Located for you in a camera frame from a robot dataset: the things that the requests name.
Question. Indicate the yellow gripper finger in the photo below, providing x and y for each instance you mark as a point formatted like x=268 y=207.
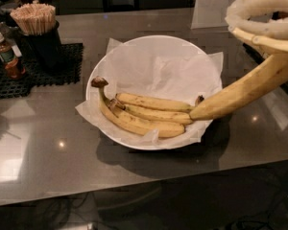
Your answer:
x=245 y=9
x=270 y=37

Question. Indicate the white bowl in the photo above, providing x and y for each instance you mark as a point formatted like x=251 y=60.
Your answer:
x=150 y=45

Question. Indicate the bottom curved yellow banana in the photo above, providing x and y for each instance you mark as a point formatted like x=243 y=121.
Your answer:
x=131 y=123

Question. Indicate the white paper liner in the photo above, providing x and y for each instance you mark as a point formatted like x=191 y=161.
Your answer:
x=150 y=71

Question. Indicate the black rubber mesh mat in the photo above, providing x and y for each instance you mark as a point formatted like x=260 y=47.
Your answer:
x=36 y=76

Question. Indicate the bundle of wooden stir sticks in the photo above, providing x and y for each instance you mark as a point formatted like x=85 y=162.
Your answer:
x=35 y=18

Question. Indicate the black stir stick cup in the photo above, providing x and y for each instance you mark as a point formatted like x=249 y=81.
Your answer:
x=47 y=49

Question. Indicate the brown sauce bottle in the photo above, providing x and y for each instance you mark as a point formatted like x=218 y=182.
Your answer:
x=11 y=62

